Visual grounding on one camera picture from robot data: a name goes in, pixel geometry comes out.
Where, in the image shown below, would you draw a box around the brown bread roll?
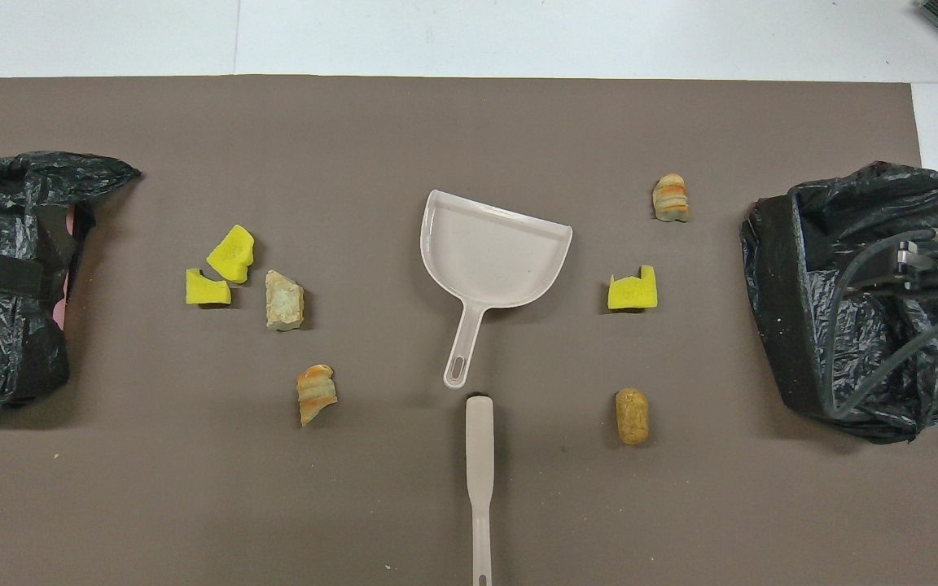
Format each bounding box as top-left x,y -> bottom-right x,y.
616,388 -> 651,446

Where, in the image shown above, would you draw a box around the beige plastic dustpan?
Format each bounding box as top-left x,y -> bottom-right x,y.
420,190 -> 574,390

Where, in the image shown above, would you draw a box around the pale bread piece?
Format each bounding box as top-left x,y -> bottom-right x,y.
265,270 -> 305,331

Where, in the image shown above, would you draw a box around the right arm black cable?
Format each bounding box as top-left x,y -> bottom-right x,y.
823,228 -> 938,420

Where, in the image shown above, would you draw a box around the black-bagged pink trash bin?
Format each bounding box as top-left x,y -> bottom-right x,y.
0,151 -> 142,410

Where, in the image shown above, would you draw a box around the beige hand brush black bristles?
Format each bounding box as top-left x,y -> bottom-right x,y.
466,395 -> 496,586

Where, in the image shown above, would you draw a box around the yellow green sponge piece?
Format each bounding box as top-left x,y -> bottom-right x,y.
185,268 -> 233,306

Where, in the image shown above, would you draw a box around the notched yellow sponge piece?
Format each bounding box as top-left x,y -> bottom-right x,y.
607,265 -> 659,311

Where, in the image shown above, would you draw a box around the orange striped croissant piece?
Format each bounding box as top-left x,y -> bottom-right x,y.
296,364 -> 338,426
652,173 -> 690,223

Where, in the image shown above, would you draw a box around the large yellow sponge piece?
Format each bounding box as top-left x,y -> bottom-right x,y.
206,225 -> 256,284

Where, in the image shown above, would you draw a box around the brown table mat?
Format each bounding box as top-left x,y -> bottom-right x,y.
0,76 -> 938,586

